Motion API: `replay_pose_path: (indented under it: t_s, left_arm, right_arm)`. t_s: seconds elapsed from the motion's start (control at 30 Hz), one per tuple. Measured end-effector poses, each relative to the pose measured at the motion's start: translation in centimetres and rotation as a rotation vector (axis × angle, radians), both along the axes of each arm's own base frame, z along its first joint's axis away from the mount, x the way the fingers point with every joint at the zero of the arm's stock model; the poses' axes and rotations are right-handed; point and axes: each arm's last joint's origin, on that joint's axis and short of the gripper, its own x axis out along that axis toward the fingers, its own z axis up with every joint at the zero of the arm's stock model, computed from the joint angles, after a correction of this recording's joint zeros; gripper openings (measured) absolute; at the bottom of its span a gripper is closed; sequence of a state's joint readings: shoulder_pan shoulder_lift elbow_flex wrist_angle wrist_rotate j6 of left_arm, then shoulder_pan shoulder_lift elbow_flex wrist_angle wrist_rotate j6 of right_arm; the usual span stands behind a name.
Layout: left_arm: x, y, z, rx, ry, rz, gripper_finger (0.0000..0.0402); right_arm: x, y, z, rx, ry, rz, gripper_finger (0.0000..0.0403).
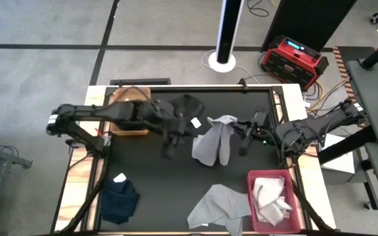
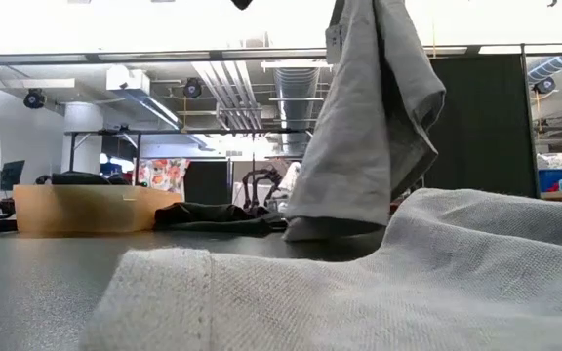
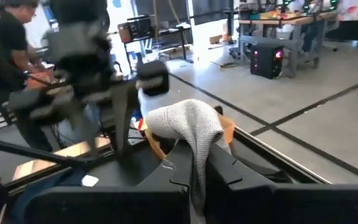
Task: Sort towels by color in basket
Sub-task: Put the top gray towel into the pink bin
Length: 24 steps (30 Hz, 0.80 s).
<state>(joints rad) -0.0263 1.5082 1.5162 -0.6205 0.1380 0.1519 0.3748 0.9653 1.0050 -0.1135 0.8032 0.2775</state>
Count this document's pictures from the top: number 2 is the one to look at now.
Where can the light grey towel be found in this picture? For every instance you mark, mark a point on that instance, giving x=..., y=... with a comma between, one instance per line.
x=359, y=146

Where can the black background robot arm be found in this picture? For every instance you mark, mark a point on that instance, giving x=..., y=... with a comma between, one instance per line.
x=249, y=187

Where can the small black panel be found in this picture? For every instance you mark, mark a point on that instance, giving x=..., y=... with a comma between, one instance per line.
x=207, y=183

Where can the floral cloth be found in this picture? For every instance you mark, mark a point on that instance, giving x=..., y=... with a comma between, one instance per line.
x=164, y=175

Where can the black round ceiling device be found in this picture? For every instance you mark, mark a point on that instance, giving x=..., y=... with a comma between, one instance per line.
x=544, y=85
x=33, y=98
x=192, y=88

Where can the black overhead beam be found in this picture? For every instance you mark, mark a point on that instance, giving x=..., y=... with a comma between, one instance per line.
x=215, y=55

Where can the white ceiling air unit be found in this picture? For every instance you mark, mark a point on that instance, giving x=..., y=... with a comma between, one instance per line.
x=127, y=80

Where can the wooden bin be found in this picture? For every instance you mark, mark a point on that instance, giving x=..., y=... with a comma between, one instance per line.
x=81, y=209

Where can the black partition panel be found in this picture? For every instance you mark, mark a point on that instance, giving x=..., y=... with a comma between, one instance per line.
x=486, y=136

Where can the black table mat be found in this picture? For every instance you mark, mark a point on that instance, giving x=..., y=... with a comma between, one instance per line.
x=42, y=283

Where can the small dark computer monitor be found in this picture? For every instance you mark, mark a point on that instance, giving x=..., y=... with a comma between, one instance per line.
x=12, y=174

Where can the blue storage bin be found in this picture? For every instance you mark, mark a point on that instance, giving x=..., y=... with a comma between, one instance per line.
x=551, y=179

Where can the clear plastic bin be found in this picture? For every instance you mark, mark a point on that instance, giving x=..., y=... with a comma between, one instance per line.
x=556, y=161

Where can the silver ventilation duct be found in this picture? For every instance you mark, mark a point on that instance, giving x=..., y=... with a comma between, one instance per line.
x=295, y=92

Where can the black metal rack frame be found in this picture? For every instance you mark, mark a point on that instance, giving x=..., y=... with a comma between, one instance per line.
x=164, y=131

